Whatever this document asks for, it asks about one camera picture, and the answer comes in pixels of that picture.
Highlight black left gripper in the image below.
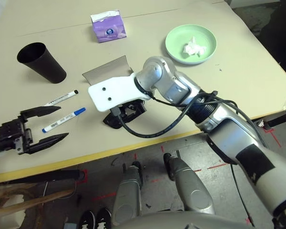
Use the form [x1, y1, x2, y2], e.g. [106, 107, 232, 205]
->
[0, 106, 70, 155]

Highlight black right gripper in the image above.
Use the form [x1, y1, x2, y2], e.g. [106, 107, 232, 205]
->
[120, 100, 147, 120]

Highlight black sunglasses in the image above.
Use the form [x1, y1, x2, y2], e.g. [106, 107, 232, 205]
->
[102, 108, 143, 129]

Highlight light green plate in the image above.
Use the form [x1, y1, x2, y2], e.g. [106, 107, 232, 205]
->
[165, 24, 217, 65]

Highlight white tissue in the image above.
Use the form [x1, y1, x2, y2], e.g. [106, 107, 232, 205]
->
[182, 36, 207, 57]

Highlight blue-capped whiteboard marker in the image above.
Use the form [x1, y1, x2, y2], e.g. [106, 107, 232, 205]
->
[41, 107, 87, 133]

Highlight black-capped whiteboard marker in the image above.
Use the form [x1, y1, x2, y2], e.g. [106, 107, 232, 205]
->
[43, 89, 79, 107]

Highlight grey open glasses case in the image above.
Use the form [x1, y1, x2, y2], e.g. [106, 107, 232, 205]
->
[82, 55, 134, 86]

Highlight black table leg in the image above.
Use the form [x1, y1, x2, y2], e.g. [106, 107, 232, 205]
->
[264, 114, 286, 127]
[9, 169, 85, 185]

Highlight black plastic cup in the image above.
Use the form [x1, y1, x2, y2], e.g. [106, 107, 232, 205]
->
[16, 42, 67, 84]

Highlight curved dark wooden bar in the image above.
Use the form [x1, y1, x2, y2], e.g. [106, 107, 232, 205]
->
[0, 183, 39, 206]

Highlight wooden stick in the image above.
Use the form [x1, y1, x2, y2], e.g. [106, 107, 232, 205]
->
[0, 189, 74, 217]

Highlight purple tissue pack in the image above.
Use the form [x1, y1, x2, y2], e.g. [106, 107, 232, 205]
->
[90, 9, 128, 44]

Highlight silver robot left leg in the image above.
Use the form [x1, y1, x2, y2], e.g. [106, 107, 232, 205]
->
[111, 161, 143, 226]

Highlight silver robot leg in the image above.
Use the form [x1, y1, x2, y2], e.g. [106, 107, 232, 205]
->
[111, 161, 143, 226]
[163, 153, 216, 215]

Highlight silver robot right leg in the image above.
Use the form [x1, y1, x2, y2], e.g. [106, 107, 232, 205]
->
[163, 153, 216, 215]

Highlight white sack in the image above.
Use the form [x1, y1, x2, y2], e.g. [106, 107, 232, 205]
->
[0, 194, 24, 229]

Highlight black white-laced sneaker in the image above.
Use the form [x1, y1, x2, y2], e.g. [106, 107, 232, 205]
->
[95, 207, 112, 229]
[79, 209, 96, 229]

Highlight grey robot torso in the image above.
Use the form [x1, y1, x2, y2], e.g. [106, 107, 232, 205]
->
[114, 211, 255, 229]

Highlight bystander black clothing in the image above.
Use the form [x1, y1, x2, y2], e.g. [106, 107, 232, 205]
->
[258, 0, 286, 82]

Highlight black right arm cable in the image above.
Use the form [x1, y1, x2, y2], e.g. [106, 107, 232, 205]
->
[112, 90, 269, 148]

